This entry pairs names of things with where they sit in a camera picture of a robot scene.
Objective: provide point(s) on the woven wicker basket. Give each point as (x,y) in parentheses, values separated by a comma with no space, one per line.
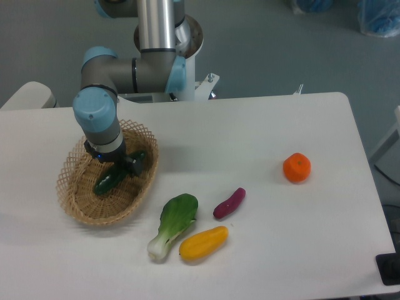
(80,173)

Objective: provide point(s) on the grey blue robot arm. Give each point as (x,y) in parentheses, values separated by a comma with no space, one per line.
(159,69)

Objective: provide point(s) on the blue plastic bag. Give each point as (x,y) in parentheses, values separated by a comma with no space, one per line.
(310,6)
(379,18)

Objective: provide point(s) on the black device at edge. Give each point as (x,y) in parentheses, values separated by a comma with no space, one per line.
(388,265)

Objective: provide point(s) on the orange tangerine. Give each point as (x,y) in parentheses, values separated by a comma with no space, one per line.
(296,168)

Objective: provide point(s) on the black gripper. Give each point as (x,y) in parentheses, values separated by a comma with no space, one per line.
(118,154)

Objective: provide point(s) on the purple sweet potato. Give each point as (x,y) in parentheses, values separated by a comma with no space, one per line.
(228,206)

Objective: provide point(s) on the green bok choy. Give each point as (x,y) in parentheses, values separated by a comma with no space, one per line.
(177,215)

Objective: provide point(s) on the green cucumber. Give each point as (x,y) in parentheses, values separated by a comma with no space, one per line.
(114,175)

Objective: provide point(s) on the white chair back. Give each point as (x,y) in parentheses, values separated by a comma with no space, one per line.
(32,95)

